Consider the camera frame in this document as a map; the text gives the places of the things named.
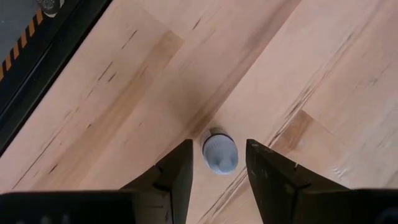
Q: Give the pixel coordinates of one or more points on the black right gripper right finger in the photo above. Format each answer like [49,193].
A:
[273,186]

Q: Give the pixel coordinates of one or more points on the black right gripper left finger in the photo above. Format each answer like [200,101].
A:
[177,174]

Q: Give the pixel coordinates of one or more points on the small purple colouring bottle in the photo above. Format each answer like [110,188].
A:
[219,152]

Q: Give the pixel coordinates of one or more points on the yellow black hazard tape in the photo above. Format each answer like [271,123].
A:
[23,39]

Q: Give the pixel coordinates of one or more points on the dark round foot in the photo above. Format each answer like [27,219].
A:
[49,6]

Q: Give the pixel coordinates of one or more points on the black aluminium table frame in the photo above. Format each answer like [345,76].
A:
[46,59]

